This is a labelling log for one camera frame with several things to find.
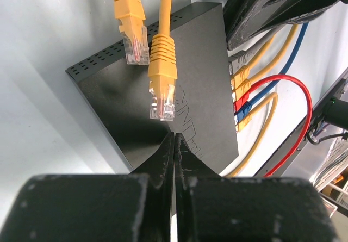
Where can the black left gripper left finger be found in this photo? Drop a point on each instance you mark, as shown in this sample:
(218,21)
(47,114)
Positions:
(132,207)

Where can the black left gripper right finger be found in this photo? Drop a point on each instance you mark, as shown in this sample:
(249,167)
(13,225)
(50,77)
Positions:
(214,208)

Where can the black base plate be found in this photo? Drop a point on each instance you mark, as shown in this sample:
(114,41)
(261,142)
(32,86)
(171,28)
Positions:
(330,109)

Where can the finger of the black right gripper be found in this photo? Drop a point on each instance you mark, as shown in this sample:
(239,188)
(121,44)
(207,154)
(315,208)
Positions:
(275,13)
(238,12)

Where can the black network switch box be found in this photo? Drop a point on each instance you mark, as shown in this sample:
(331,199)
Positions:
(117,93)

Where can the yellow cable long loop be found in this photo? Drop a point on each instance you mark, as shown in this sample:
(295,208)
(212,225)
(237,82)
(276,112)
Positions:
(162,70)

